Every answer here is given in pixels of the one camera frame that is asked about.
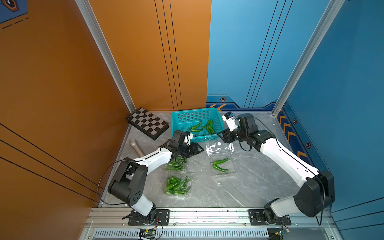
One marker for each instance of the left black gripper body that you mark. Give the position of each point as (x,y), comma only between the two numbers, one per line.
(182,149)

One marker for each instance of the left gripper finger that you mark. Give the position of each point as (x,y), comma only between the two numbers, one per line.
(196,148)
(190,154)

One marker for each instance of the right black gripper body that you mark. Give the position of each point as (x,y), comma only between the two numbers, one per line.
(240,134)

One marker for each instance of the green pepper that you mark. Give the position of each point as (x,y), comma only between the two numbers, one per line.
(221,161)
(220,169)
(196,130)
(196,126)
(211,128)
(207,127)

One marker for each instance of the teal plastic basket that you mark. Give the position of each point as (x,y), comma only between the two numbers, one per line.
(204,124)

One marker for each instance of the clear pepper container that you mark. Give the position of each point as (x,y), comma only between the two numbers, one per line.
(178,164)
(178,184)
(228,165)

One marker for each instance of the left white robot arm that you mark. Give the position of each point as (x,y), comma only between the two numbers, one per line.
(128,182)

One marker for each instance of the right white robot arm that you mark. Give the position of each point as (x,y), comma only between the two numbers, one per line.
(317,189)

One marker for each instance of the clear pepper container front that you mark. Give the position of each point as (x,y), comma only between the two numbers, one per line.
(178,184)

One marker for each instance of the black white checkerboard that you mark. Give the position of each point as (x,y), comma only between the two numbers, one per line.
(148,123)

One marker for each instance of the left circuit board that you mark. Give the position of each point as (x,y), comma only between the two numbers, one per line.
(147,234)

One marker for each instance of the circuit board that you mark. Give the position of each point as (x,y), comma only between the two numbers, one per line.
(147,234)
(283,232)

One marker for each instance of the right circuit board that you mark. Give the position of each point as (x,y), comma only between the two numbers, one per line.
(283,232)

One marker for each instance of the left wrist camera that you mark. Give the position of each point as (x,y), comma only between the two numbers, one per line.
(188,137)

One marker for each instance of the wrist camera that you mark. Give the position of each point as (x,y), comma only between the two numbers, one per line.
(230,119)
(188,137)

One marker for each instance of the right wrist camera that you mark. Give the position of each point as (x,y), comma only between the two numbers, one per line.
(230,119)

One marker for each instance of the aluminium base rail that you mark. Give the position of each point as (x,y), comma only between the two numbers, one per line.
(206,224)

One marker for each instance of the right aluminium frame post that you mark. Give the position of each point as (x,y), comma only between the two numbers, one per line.
(316,38)

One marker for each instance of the aluminium frame post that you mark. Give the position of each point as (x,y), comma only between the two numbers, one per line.
(99,38)
(316,38)

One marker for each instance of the left aluminium frame post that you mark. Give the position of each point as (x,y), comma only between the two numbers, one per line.
(99,38)

